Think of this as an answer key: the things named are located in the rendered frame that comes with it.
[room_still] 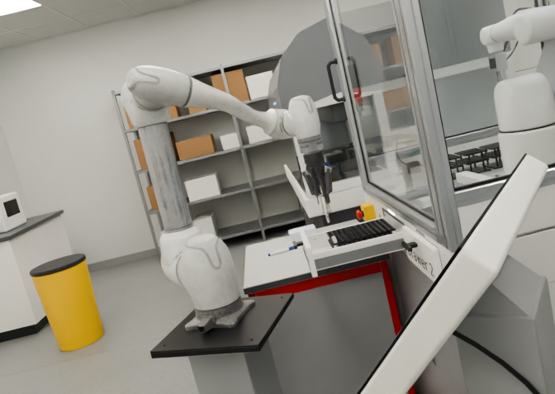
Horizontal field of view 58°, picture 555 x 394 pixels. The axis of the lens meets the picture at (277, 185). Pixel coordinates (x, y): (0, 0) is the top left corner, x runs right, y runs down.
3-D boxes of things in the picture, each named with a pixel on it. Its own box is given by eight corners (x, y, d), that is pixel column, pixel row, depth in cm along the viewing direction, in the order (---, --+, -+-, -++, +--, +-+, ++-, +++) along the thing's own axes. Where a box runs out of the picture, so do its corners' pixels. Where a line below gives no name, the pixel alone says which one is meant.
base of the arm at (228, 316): (177, 337, 155) (173, 320, 155) (210, 306, 176) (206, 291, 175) (229, 334, 149) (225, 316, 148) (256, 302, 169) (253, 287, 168)
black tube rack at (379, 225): (337, 261, 173) (333, 244, 172) (329, 248, 191) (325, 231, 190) (399, 245, 174) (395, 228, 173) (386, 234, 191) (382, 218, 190)
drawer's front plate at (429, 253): (439, 287, 137) (432, 249, 135) (407, 257, 166) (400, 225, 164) (445, 286, 137) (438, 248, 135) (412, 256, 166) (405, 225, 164)
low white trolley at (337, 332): (288, 461, 204) (243, 287, 193) (280, 381, 265) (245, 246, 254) (425, 426, 204) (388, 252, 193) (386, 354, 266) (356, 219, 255)
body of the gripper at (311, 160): (297, 155, 187) (303, 179, 188) (315, 152, 181) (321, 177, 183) (308, 151, 192) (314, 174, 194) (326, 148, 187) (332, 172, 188)
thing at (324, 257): (316, 271, 169) (312, 254, 168) (308, 250, 195) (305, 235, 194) (430, 243, 170) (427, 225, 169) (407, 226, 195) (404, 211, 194)
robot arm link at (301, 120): (328, 132, 184) (308, 135, 195) (319, 91, 182) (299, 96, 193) (305, 139, 179) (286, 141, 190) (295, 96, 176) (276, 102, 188)
